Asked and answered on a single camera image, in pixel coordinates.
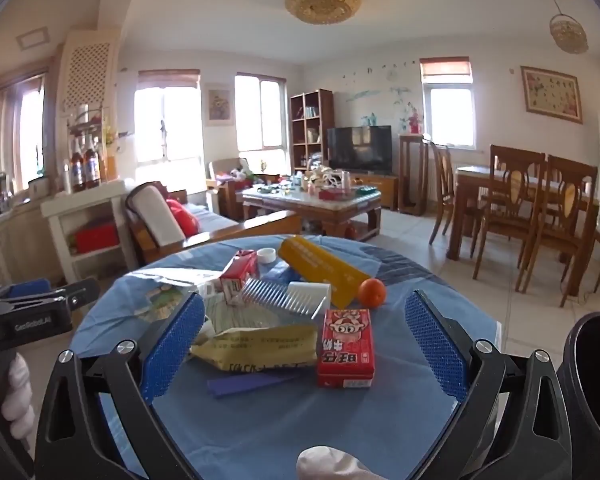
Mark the gold pendant lamp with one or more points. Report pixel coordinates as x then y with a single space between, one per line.
569 32

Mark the small framed flower picture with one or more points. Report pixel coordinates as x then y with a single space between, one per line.
219 105

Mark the framed floral picture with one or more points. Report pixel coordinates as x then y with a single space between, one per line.
551 94

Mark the wooden coffee table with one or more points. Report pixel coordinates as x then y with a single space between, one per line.
305 207

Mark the white plastic comb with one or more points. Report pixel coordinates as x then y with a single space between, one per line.
307 292

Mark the wooden sofa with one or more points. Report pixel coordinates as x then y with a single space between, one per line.
150 215

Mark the wooden bookshelf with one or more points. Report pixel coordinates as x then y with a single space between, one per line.
294 130

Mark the clear plastic wrapper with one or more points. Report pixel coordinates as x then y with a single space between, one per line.
240 317

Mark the purple sachet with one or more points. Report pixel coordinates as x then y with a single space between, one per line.
250 384

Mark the white lattice panel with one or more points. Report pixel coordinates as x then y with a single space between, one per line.
90 75

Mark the flat screen television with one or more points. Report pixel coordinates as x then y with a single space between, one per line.
360 150

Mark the wood framed window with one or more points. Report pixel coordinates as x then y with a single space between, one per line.
25 125

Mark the blue packet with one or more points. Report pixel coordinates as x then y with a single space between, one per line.
280 275

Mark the gold crystal ceiling lamp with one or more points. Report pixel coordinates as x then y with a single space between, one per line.
322 2

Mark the red milk carton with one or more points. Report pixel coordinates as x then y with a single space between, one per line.
345 355

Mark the blue star-print tablecloth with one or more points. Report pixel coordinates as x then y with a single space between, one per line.
260 425

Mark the wooden television cabinet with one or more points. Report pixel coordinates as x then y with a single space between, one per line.
382 190

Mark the orange fruit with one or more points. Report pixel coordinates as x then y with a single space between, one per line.
371 292

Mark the red flower vase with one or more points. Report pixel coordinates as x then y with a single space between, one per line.
415 122

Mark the small red white carton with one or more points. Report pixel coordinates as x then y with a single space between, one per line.
237 272

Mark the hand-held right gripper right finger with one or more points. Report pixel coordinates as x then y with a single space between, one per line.
437 345

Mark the wooden armchair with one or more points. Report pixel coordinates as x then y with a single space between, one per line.
225 170

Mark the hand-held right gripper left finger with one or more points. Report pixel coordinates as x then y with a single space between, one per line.
172 345

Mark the red box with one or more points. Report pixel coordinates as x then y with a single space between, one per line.
97 239

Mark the white shelf unit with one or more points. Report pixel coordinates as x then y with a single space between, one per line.
80 205

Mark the beer bottle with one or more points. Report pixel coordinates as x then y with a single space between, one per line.
78 170
92 165

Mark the yellow paper packet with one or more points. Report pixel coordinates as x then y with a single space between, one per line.
265 345

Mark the green cylindrical can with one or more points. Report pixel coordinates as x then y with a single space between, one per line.
162 305

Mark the person's left hand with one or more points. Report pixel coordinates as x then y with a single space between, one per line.
17 395

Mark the red cushion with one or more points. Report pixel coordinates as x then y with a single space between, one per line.
182 217

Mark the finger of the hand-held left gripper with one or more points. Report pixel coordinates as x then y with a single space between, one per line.
80 295
27 289

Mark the small white cup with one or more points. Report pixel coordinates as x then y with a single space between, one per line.
266 256

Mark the wooden dining table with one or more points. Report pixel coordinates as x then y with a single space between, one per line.
472 180

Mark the tall wooden plant stand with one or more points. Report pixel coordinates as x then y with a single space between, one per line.
412 140

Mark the long yellow box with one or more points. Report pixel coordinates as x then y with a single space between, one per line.
320 265

